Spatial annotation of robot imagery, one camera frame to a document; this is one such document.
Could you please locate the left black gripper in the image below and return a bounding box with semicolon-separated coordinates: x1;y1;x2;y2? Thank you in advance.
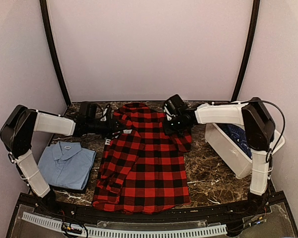
87;116;128;139

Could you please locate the red black plaid shirt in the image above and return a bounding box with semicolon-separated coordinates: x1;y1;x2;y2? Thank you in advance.
92;103;192;214

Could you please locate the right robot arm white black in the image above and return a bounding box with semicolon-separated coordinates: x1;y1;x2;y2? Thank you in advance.
163;94;285;196

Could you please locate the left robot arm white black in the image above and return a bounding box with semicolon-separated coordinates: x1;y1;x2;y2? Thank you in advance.
0;102;125;198

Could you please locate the white plastic bin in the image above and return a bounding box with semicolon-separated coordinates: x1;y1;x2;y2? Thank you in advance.
205;123;271;182

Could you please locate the folded light blue shirt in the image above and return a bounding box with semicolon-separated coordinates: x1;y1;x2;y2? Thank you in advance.
38;141;97;191

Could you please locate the blue shirt in bin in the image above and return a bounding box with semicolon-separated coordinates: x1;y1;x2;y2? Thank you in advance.
223;124;252;159

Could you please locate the left clear acrylic plate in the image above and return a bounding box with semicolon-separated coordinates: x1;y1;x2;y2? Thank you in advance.
5;204;65;238

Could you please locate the clear acrylic plate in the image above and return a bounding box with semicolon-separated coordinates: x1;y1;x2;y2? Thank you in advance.
238;202;298;238
5;204;65;238

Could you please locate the right clear acrylic plate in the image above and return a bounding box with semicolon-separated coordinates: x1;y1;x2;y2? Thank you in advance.
238;202;298;238

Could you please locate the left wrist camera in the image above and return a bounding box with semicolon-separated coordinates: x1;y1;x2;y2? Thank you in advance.
100;103;112;121

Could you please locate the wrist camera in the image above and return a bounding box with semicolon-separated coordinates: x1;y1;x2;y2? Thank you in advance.
100;103;112;121
163;103;175;121

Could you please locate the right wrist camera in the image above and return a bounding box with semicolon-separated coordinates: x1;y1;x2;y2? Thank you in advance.
163;103;175;121

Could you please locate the black curved front rail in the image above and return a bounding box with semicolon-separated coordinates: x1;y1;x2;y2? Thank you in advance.
9;191;294;227

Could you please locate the white slotted cable duct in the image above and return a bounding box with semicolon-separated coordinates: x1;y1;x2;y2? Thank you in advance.
21;212;227;238

